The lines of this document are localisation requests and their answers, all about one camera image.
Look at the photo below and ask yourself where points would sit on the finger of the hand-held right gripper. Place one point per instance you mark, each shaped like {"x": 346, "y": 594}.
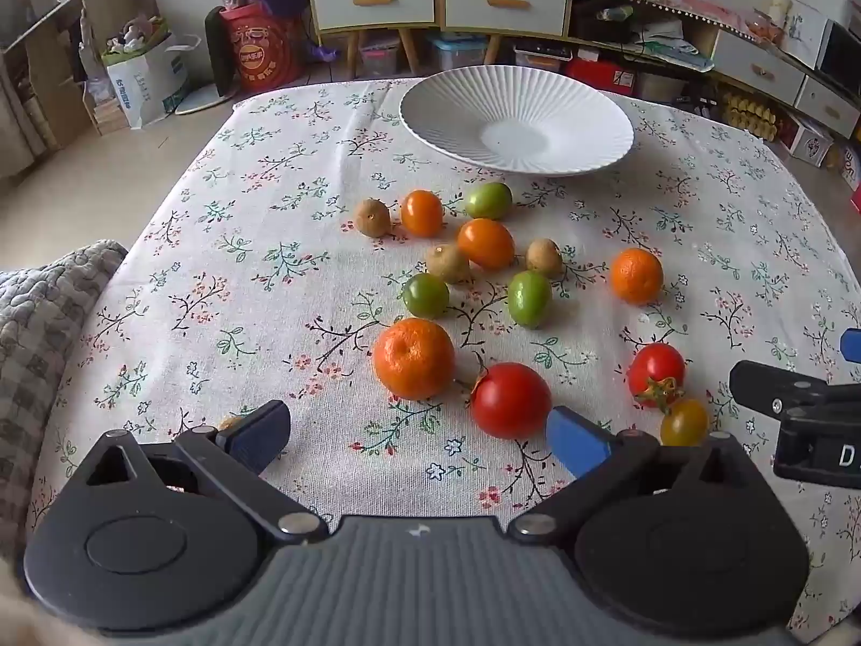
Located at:
{"x": 773, "y": 387}
{"x": 852, "y": 343}

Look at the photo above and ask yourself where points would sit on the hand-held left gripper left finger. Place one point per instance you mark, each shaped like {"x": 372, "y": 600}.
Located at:
{"x": 259, "y": 436}

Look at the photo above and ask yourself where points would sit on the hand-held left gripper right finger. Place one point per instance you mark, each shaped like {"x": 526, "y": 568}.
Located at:
{"x": 575, "y": 441}

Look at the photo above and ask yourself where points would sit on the large red tomato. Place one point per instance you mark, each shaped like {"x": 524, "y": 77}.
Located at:
{"x": 511, "y": 400}

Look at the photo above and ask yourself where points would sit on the yellow cherry tomato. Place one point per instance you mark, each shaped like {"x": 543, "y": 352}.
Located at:
{"x": 684, "y": 424}

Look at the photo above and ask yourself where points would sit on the small red tomato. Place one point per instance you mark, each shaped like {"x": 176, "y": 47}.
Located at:
{"x": 656, "y": 370}

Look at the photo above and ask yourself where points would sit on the green cherry tomato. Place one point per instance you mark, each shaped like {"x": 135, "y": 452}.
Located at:
{"x": 426, "y": 295}
{"x": 488, "y": 200}
{"x": 529, "y": 298}

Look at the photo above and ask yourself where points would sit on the large mandarin orange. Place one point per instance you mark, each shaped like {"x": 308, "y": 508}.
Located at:
{"x": 414, "y": 358}

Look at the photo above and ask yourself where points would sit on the small mandarin orange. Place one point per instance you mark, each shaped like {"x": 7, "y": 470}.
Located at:
{"x": 636, "y": 275}

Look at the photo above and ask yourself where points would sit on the orange cherry tomato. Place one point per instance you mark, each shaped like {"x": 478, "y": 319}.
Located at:
{"x": 485, "y": 243}
{"x": 422, "y": 212}

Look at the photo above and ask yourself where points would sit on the white ribbed plate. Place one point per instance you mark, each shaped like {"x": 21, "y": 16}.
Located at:
{"x": 518, "y": 128}

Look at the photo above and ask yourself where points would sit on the floral white tablecloth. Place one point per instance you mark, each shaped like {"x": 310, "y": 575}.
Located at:
{"x": 235, "y": 296}

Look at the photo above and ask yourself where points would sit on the white patterned carton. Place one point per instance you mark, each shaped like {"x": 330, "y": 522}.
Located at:
{"x": 810, "y": 142}

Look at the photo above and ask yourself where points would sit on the grey checked blanket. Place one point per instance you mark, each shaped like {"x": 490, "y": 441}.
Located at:
{"x": 40, "y": 336}

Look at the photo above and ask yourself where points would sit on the stack of egg trays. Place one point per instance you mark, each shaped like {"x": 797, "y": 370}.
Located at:
{"x": 750, "y": 114}

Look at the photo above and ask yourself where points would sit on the black microwave oven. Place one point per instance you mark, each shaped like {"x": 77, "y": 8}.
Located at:
{"x": 844, "y": 57}

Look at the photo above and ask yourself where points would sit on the long wooden media stand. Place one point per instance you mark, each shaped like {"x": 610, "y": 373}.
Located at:
{"x": 760, "y": 71}

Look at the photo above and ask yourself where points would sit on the white drawing sheet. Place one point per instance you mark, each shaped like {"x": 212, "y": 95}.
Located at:
{"x": 804, "y": 33}

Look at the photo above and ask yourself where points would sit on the red cardboard box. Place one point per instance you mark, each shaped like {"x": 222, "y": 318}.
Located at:
{"x": 598, "y": 74}

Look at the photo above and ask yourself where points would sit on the white paper shopping bag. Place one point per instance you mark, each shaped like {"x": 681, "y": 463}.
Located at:
{"x": 144, "y": 84}

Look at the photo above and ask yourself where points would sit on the black panel with white base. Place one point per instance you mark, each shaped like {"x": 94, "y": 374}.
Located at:
{"x": 215, "y": 54}

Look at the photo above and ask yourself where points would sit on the clear plastic storage box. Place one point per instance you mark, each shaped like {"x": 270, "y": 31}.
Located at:
{"x": 380, "y": 54}
{"x": 538, "y": 57}

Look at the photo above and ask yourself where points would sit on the red printed bucket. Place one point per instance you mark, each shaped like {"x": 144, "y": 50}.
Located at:
{"x": 259, "y": 47}

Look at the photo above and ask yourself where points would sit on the blue lidded storage box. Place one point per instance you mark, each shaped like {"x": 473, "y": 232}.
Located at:
{"x": 457, "y": 52}

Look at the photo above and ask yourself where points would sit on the plush toys in bag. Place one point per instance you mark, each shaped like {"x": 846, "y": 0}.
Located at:
{"x": 138, "y": 32}

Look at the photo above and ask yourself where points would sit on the low wooden drawer cabinet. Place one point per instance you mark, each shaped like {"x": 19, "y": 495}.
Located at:
{"x": 504, "y": 0}

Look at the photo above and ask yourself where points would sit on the wooden shelf rack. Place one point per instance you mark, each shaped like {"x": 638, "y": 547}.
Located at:
{"x": 47, "y": 33}

